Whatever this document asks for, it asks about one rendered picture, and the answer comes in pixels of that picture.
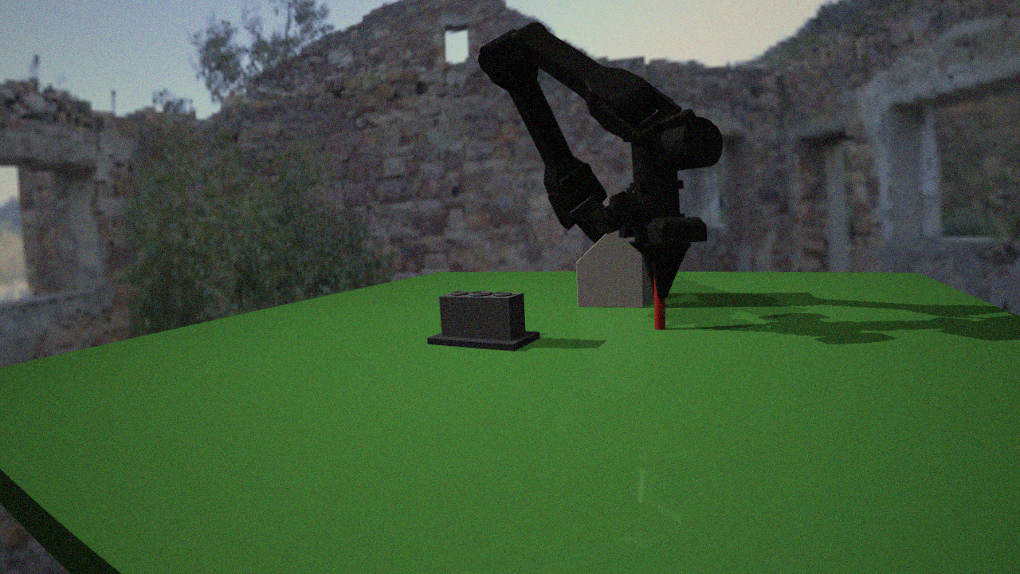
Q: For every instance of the red peg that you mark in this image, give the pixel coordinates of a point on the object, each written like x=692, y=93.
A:
x=659, y=319

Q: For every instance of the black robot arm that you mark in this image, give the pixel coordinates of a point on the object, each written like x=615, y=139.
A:
x=620, y=101

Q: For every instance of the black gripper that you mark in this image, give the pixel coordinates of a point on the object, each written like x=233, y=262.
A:
x=663, y=236

